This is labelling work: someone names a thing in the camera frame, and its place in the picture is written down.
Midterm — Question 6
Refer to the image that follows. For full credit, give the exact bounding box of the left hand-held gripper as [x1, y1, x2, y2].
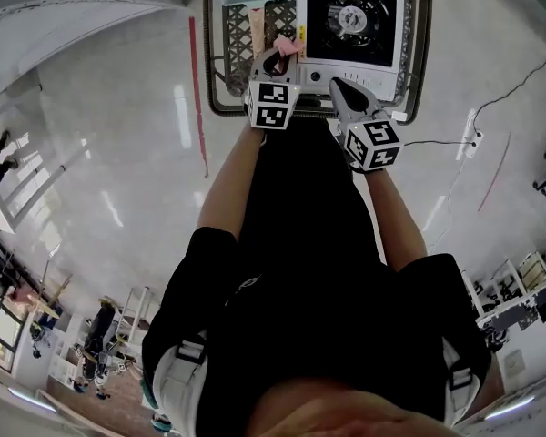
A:
[241, 47, 303, 131]

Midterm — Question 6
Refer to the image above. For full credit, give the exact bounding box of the person's right forearm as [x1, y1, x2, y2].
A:
[363, 168, 430, 273]

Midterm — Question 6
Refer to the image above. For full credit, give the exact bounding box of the white equipment shelf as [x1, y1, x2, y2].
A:
[460, 243, 546, 346]

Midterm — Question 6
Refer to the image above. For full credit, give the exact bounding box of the white portable gas stove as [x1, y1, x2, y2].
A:
[295, 0, 407, 102]

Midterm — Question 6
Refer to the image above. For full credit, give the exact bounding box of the thin red stick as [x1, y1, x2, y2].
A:
[476, 131, 513, 214]

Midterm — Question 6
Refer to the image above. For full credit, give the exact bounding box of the black power cable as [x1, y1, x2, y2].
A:
[401, 138, 477, 148]
[470, 58, 546, 134]

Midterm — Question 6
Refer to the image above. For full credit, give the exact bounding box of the pink knitted cloth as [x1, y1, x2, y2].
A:
[272, 34, 306, 75]

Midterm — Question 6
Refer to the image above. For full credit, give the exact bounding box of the white power strip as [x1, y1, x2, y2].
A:
[464, 129, 485, 160]

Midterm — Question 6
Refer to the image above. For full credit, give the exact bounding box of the metal lattice table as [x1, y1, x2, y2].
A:
[203, 0, 434, 125]

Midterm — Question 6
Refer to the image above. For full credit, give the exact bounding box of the white backpack with black straps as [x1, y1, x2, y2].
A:
[140, 330, 481, 437]

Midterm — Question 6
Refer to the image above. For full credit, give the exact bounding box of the person's face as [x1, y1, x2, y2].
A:
[248, 378, 465, 437]

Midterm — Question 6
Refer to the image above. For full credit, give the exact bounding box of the person's left forearm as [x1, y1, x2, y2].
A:
[196, 125, 268, 246]

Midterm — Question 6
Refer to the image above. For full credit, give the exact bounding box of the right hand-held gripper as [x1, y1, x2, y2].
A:
[329, 77, 403, 174]

